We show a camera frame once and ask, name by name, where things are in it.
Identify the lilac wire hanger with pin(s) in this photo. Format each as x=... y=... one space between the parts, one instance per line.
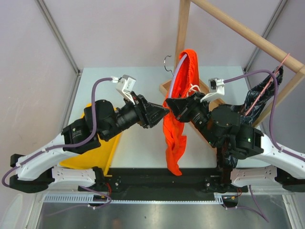
x=181 y=81

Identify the wooden clothes rack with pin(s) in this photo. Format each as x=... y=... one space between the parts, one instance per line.
x=217 y=45

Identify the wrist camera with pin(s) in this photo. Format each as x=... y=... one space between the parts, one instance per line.
x=216 y=90
x=124 y=86

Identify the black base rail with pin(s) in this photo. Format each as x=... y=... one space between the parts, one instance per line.
x=206 y=179

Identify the dark patterned shorts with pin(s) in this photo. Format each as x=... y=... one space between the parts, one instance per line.
x=250 y=110

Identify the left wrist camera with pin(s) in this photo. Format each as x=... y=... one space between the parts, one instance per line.
x=124 y=86

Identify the orange shorts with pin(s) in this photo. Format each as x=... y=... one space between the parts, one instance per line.
x=173 y=129

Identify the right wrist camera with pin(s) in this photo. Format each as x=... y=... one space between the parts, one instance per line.
x=216 y=90

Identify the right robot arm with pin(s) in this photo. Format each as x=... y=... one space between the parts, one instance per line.
x=245 y=156

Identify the white cable duct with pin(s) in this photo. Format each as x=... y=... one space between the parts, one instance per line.
x=93 y=199

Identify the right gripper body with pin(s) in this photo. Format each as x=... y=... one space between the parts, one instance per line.
x=190 y=108

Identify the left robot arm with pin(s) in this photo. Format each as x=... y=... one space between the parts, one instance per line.
x=39 y=171

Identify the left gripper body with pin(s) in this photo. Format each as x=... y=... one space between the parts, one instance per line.
x=142 y=112

